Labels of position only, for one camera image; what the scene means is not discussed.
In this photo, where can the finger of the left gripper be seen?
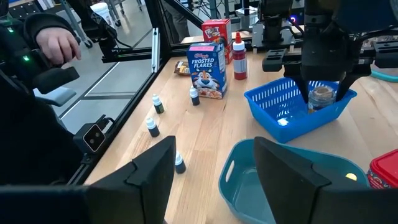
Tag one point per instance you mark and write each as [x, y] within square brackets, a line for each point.
[385, 54]
[276, 60]

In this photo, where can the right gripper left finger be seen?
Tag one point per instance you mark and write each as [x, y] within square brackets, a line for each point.
[93, 202]

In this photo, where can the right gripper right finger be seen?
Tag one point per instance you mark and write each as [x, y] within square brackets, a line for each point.
[311, 199]

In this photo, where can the orange-yellow squeeze bottle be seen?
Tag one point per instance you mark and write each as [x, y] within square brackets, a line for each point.
[351, 176]

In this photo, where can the labelled glass spice jar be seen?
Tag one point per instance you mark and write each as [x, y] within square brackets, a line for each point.
[321, 98]

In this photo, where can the red Froot Loops cereal box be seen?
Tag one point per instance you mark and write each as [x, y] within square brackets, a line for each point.
[216, 31]

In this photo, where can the paprika tin with red lid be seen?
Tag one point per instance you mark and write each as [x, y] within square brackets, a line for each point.
[385, 168]

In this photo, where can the person's forearm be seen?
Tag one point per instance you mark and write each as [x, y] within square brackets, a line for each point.
[46, 21]

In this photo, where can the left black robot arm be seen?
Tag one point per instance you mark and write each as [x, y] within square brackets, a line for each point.
[367, 12]

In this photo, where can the teal-rimmed metal box grater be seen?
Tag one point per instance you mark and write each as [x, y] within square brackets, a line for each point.
[385, 76]

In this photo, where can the red squeeze bottle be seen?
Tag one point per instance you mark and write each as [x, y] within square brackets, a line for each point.
[240, 62]

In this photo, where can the grey waste bin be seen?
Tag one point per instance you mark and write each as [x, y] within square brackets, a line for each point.
[245, 15]

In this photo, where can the blue slotted plastic basket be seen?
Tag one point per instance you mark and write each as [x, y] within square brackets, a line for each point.
[280, 130]

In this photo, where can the blue Frosted Flakes cereal box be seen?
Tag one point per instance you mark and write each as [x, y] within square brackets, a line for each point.
[206, 65]

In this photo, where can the person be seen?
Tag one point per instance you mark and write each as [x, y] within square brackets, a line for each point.
[31, 140]
[175, 18]

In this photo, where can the small dark dropper bottle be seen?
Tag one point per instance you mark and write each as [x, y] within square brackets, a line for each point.
[158, 107]
[153, 130]
[195, 99]

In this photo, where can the small blue dropper bottle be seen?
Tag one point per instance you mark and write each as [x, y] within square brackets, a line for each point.
[180, 166]

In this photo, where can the brown foil packet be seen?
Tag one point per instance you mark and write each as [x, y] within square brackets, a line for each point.
[182, 68]

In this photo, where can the person's hand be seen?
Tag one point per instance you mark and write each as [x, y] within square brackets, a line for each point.
[57, 45]

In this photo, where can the white plastic bucket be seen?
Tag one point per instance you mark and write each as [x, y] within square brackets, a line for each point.
[102, 11]

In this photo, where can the black depth camera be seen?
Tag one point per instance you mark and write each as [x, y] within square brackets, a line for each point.
[93, 137]

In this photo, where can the black aluminium table frame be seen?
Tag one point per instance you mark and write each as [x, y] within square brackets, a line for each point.
[131, 109]

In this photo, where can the silver aluminium bracket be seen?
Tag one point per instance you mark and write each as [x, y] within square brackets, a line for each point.
[155, 49]

